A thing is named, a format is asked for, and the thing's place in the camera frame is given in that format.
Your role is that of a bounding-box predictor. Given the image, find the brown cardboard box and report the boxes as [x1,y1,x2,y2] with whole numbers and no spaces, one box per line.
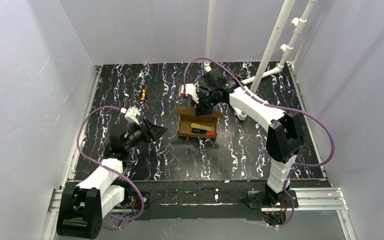
[171,107,226,139]

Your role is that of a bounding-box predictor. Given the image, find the orange black marker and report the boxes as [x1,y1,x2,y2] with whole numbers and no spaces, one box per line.
[191,128,215,136]

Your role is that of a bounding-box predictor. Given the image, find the yellow white marker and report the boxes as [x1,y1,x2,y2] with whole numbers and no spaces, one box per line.
[190,123,216,132]

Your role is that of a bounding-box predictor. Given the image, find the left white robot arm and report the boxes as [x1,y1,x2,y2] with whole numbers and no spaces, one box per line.
[56,119,168,240]

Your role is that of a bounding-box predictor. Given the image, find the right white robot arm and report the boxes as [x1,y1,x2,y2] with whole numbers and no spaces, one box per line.
[182,68,304,209]

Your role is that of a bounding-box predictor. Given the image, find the yellow black screwdriver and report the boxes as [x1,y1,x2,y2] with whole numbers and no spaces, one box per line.
[140,84,147,101]

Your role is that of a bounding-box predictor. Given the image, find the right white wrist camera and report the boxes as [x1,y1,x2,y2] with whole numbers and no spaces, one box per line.
[181,83,199,104]

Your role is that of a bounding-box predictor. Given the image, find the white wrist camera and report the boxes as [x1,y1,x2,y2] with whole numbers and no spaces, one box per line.
[181,83,199,104]
[121,106,140,125]

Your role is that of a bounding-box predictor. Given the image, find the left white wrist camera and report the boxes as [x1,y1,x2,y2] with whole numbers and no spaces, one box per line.
[121,106,140,125]

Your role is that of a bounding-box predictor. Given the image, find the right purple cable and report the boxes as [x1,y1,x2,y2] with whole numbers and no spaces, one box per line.
[182,57,336,229]

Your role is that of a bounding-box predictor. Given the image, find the purple cable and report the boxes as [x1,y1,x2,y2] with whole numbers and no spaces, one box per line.
[182,57,336,229]
[76,105,146,231]

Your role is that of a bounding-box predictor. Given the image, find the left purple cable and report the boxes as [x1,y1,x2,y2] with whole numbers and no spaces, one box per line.
[76,105,146,231]

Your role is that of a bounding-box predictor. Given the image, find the white PVC pipe frame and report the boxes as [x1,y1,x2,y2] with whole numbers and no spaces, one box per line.
[203,0,319,121]

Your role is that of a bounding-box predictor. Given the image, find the aluminium base frame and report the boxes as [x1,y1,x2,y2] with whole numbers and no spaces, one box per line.
[42,66,356,240]

